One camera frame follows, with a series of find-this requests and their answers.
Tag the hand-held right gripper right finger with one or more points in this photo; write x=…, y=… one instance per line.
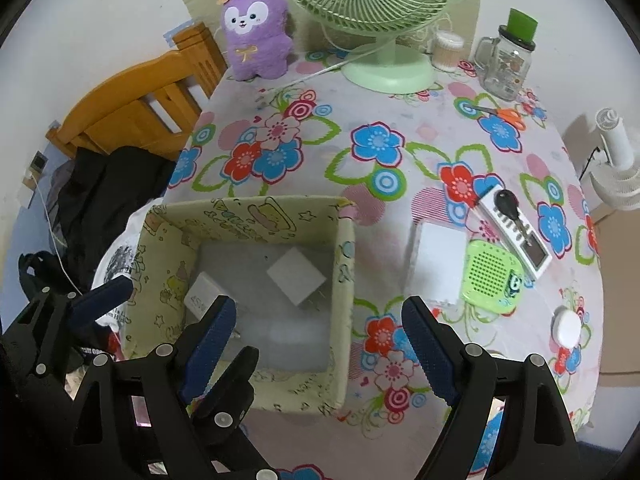
x=430, y=355

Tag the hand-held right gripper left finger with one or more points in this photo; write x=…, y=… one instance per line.
x=210, y=345

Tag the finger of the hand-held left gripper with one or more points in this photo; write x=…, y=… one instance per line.
x=232, y=390
x=107, y=292

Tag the printed fabric storage box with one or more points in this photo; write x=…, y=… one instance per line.
x=295, y=392

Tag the white round disc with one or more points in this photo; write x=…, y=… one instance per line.
x=566, y=327

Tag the white printed t-shirt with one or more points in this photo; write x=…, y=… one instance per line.
x=115, y=260

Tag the white flat power adapter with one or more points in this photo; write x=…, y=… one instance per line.
x=202, y=295

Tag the white flat box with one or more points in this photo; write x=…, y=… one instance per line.
x=437, y=265

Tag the black clothing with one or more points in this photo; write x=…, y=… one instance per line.
x=110, y=195

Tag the green perforated square case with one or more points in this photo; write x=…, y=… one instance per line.
x=492, y=275

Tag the white cube charger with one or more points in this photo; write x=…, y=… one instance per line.
x=295, y=277

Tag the white remote control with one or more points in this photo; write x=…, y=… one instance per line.
x=527, y=247

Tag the black key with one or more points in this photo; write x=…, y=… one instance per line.
x=506, y=205

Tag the wooden bed headboard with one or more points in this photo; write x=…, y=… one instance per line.
x=150, y=90

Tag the floral tablecloth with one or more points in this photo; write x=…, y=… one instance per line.
x=350, y=110

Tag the light blue paper strip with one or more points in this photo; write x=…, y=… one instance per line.
x=172, y=35

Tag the white standing fan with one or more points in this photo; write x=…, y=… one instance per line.
x=617, y=160

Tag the glass mug with green lid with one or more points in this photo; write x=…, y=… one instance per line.
x=507, y=62

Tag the cotton swab container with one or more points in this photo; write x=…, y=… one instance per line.
x=446, y=50

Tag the purple plush toy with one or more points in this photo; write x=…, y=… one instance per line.
x=255, y=25

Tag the wall socket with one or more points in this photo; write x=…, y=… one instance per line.
x=37, y=162

